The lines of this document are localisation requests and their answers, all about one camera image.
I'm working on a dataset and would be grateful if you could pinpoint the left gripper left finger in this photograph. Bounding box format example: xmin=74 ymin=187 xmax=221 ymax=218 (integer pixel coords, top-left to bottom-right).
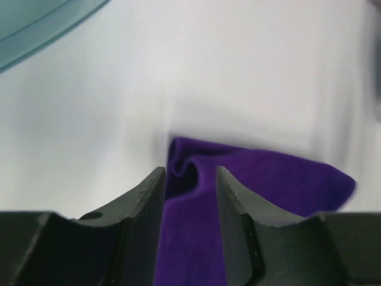
xmin=1 ymin=167 xmax=165 ymax=285

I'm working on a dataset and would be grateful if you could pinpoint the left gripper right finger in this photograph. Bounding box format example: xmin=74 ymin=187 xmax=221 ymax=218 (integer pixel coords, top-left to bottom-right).
xmin=216 ymin=166 xmax=380 ymax=285

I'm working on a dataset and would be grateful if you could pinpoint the purple microfiber towel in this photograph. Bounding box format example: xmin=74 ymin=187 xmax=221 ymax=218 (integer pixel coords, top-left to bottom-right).
xmin=154 ymin=137 xmax=355 ymax=286

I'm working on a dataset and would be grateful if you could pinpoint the translucent blue plastic tray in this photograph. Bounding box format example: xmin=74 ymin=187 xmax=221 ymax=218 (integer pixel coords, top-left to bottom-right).
xmin=1 ymin=1 xmax=108 ymax=73

